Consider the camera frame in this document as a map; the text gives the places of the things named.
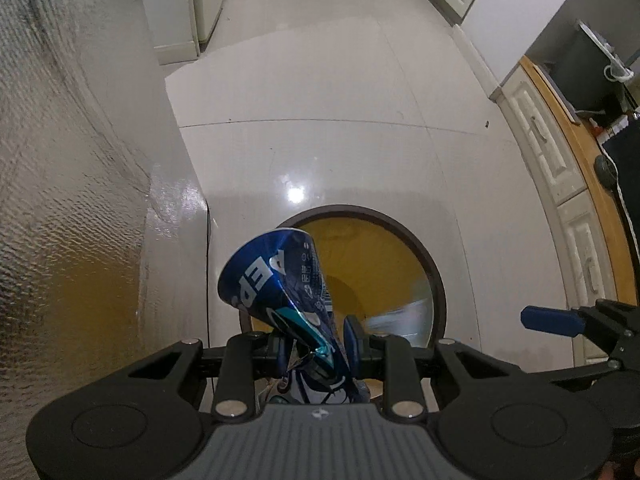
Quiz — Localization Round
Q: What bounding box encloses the low white cabinet wooden top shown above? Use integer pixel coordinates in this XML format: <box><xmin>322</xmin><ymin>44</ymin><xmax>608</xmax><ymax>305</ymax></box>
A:
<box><xmin>490</xmin><ymin>55</ymin><xmax>640</xmax><ymax>366</ymax></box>

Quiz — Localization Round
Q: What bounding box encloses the grey flat bar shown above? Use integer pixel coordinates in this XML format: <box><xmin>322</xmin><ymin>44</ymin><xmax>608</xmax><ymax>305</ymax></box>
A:
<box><xmin>542</xmin><ymin>65</ymin><xmax>582</xmax><ymax>123</ymax></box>

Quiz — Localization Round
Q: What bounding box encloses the black television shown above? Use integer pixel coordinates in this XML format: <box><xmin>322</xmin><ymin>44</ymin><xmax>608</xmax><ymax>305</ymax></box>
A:
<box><xmin>600</xmin><ymin>119</ymin><xmax>640</xmax><ymax>261</ymax></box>

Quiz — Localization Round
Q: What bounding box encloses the white refrigerator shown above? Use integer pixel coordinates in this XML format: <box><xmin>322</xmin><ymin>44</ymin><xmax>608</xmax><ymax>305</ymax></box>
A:
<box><xmin>140</xmin><ymin>0</ymin><xmax>228</xmax><ymax>66</ymax></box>

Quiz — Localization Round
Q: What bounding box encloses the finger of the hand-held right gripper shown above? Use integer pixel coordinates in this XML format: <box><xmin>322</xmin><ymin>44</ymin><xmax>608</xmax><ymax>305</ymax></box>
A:
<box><xmin>520</xmin><ymin>299</ymin><xmax>640</xmax><ymax>361</ymax></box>

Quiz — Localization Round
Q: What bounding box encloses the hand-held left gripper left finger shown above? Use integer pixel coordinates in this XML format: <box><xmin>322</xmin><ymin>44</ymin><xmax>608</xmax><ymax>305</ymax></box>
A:
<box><xmin>129</xmin><ymin>332</ymin><xmax>289</xmax><ymax>421</ymax></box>

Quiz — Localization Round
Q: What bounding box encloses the table with silver foil cover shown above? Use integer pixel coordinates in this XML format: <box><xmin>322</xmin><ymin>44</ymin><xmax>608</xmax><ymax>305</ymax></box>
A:
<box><xmin>0</xmin><ymin>0</ymin><xmax>213</xmax><ymax>480</ymax></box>

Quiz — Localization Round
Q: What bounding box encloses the crushed blue soda can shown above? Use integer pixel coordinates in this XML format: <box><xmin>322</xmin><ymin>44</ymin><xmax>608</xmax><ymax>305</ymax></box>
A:
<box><xmin>217</xmin><ymin>227</ymin><xmax>372</xmax><ymax>406</ymax></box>

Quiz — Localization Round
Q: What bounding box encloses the thin black cable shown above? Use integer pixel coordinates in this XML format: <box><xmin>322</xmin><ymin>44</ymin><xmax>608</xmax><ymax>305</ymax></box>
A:
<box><xmin>204</xmin><ymin>199</ymin><xmax>213</xmax><ymax>343</ymax></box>

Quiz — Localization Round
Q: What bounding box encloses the yellow trash bin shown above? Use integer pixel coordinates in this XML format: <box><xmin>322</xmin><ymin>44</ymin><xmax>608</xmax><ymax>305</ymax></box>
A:
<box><xmin>240</xmin><ymin>204</ymin><xmax>447</xmax><ymax>361</ymax></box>

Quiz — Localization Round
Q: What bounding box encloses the grey bin with white bag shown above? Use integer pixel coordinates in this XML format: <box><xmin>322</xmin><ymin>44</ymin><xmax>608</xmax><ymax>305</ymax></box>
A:
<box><xmin>552</xmin><ymin>20</ymin><xmax>636</xmax><ymax>113</ymax></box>

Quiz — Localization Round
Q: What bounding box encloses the black round object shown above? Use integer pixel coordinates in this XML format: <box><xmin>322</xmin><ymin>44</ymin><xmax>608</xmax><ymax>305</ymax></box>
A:
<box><xmin>594</xmin><ymin>155</ymin><xmax>618</xmax><ymax>191</ymax></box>

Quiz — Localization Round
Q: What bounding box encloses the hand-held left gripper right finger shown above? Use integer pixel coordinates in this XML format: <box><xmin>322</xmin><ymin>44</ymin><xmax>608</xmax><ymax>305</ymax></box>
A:
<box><xmin>344</xmin><ymin>315</ymin><xmax>521</xmax><ymax>422</ymax></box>

